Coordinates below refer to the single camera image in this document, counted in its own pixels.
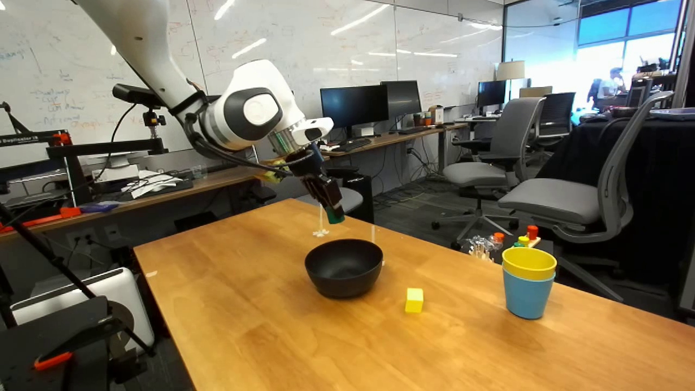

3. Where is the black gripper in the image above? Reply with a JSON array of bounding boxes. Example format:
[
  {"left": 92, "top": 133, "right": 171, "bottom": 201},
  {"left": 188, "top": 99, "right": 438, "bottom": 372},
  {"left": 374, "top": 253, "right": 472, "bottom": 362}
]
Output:
[{"left": 285, "top": 148, "right": 340, "bottom": 211}]

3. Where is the yellow cube block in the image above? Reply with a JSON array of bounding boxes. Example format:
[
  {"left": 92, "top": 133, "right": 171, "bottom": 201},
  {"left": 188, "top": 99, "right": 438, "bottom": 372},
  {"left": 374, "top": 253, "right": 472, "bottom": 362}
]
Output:
[{"left": 404, "top": 286, "right": 426, "bottom": 312}]

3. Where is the green cylinder block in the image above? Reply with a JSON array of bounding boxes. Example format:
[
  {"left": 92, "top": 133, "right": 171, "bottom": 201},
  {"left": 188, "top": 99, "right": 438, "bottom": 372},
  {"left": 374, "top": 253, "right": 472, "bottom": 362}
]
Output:
[{"left": 326, "top": 209, "right": 345, "bottom": 223}]

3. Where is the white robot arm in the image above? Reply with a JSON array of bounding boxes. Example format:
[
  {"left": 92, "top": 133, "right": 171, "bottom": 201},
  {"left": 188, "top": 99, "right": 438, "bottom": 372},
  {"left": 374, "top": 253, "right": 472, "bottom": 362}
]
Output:
[{"left": 74, "top": 0, "right": 342, "bottom": 223}]

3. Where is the black bowl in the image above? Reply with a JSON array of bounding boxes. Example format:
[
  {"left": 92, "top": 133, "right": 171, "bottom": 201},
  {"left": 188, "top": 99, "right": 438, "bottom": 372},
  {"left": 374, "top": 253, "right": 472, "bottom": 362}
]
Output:
[{"left": 303, "top": 239, "right": 382, "bottom": 300}]

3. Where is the grey chair behind table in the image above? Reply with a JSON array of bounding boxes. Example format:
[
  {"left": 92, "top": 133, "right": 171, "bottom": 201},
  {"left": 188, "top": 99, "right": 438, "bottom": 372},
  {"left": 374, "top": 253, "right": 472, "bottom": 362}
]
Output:
[{"left": 297, "top": 186, "right": 362, "bottom": 214}]

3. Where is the clear plastic stand near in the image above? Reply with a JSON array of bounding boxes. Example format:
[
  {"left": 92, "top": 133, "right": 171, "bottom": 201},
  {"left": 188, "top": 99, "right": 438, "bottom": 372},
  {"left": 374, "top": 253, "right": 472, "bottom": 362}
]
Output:
[{"left": 312, "top": 204, "right": 329, "bottom": 236}]

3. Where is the black monitor middle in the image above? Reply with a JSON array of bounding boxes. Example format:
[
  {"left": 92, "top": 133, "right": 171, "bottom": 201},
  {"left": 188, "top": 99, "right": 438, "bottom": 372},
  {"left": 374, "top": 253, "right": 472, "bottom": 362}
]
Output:
[{"left": 319, "top": 84, "right": 387, "bottom": 128}]

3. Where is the grey office chair far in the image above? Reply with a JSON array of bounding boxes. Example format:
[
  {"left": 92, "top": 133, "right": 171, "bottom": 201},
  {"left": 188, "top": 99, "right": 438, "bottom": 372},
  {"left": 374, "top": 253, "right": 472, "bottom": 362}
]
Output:
[{"left": 443, "top": 98, "right": 543, "bottom": 230}]

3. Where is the grey office chair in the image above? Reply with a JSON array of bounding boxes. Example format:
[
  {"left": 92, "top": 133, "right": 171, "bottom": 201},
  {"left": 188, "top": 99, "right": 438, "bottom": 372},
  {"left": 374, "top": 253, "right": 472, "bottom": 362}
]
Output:
[
  {"left": 496, "top": 90, "right": 675, "bottom": 302},
  {"left": 443, "top": 98, "right": 543, "bottom": 230}
]

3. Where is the yellow cup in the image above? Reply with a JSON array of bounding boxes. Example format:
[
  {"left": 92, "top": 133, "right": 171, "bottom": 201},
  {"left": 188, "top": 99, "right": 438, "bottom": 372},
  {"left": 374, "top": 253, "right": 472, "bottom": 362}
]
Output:
[{"left": 502, "top": 247, "right": 556, "bottom": 279}]

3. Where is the colourful stacking toy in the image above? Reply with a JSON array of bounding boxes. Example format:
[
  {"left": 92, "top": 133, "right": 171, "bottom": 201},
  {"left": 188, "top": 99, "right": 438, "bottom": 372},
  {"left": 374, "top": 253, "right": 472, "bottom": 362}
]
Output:
[{"left": 515, "top": 223, "right": 540, "bottom": 247}]

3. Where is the blue cup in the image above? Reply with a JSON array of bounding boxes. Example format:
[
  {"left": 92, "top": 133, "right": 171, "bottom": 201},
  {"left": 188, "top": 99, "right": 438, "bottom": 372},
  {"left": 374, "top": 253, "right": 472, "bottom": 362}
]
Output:
[{"left": 503, "top": 272, "right": 553, "bottom": 320}]

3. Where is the grey office chair near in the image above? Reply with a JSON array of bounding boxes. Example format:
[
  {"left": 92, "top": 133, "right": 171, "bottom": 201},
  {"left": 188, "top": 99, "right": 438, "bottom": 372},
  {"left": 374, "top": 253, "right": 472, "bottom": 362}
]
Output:
[{"left": 496, "top": 90, "right": 675, "bottom": 302}]

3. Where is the long wooden desk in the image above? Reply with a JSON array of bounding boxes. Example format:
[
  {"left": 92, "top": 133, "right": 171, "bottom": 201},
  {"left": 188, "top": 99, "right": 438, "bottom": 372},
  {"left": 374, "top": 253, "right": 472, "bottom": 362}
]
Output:
[{"left": 0, "top": 121, "right": 462, "bottom": 233}]

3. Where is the black camera on tripod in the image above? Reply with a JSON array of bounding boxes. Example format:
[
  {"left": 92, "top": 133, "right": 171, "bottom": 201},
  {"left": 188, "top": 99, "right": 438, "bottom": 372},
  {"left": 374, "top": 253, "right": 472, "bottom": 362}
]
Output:
[{"left": 110, "top": 83, "right": 162, "bottom": 108}]

